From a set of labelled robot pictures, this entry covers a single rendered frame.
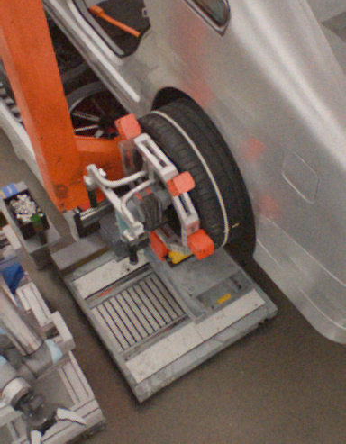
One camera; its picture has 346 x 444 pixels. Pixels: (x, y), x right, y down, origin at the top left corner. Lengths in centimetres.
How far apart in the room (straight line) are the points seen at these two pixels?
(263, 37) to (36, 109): 103
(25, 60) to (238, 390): 181
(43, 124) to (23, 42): 40
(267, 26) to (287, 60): 13
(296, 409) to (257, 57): 180
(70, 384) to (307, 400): 112
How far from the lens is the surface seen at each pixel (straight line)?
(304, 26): 210
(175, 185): 248
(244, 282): 339
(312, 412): 331
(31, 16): 248
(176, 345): 330
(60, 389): 314
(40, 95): 269
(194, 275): 332
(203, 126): 263
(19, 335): 213
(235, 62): 218
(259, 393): 331
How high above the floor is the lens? 308
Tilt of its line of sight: 55 degrees down
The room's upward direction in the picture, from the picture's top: 3 degrees counter-clockwise
